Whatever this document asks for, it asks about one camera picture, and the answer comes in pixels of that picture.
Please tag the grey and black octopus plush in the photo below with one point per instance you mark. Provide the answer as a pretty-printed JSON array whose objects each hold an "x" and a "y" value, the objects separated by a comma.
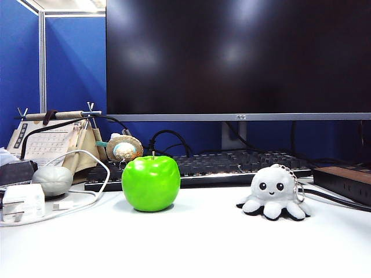
[{"x": 268, "y": 185}]

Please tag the black mechanical keyboard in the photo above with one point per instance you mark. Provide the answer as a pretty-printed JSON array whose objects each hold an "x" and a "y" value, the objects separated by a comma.
[{"x": 217, "y": 165}]

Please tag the grey monitor stand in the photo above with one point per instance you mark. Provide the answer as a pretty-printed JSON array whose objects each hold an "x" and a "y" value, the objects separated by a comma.
[{"x": 232, "y": 136}]

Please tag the green apple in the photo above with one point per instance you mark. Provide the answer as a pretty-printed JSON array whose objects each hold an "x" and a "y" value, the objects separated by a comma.
[{"x": 150, "y": 185}]

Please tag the seal plush with straw hat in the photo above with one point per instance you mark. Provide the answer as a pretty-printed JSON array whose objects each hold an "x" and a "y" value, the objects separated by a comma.
[{"x": 124, "y": 149}]

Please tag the black computer monitor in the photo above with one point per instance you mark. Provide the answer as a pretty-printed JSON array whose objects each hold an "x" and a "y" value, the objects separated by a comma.
[{"x": 232, "y": 58}]

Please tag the desk calendar with wooden rod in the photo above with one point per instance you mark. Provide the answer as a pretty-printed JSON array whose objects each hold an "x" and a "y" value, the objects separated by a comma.
[{"x": 49, "y": 142}]

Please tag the grey brain-shaped ball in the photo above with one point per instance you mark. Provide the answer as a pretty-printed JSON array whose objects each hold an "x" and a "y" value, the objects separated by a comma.
[{"x": 52, "y": 179}]

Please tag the black wood-top power strip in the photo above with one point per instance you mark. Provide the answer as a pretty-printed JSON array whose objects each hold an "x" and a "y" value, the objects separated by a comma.
[{"x": 342, "y": 179}]

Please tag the white charger plug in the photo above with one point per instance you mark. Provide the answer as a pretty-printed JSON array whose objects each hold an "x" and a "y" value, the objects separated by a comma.
[{"x": 26, "y": 199}]

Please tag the black box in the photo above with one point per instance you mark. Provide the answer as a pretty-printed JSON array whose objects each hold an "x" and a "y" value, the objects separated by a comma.
[{"x": 14, "y": 173}]

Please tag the white plastic bag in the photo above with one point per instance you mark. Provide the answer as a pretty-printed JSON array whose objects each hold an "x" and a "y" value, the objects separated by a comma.
[{"x": 5, "y": 156}]

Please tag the aluminium partition post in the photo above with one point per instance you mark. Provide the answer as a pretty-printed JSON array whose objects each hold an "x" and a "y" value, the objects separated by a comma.
[{"x": 42, "y": 58}]

